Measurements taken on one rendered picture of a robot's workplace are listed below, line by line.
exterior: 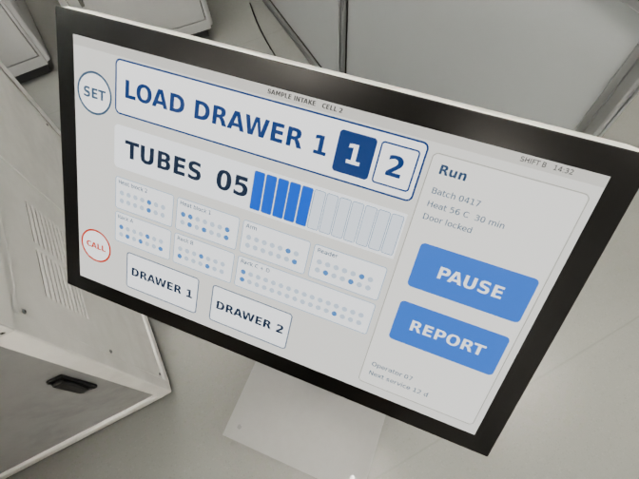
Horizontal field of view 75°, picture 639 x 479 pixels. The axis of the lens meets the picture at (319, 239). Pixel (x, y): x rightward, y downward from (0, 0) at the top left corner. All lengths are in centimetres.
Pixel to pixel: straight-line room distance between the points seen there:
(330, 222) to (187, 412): 120
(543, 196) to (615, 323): 144
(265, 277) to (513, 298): 23
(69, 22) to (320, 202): 29
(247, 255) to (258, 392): 104
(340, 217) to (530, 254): 16
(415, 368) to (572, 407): 122
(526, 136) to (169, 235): 35
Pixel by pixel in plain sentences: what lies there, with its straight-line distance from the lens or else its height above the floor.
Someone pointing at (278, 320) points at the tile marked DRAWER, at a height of 101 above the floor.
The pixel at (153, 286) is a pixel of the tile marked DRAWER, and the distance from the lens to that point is 51.
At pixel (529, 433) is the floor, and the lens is 156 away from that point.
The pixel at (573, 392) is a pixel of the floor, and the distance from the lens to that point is 164.
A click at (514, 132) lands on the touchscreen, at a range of 35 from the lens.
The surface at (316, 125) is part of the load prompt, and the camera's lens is 36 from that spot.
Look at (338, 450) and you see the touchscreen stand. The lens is 140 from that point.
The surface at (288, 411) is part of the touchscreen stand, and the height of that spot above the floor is 4.
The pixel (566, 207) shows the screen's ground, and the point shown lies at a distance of 37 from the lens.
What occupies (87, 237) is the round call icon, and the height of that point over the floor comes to 102.
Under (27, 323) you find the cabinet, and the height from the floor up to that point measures 75.
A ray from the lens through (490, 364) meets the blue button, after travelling 42.
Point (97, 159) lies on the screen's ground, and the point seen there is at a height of 109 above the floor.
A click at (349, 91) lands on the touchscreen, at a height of 119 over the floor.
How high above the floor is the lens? 143
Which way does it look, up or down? 63 degrees down
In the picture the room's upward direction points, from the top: 4 degrees counter-clockwise
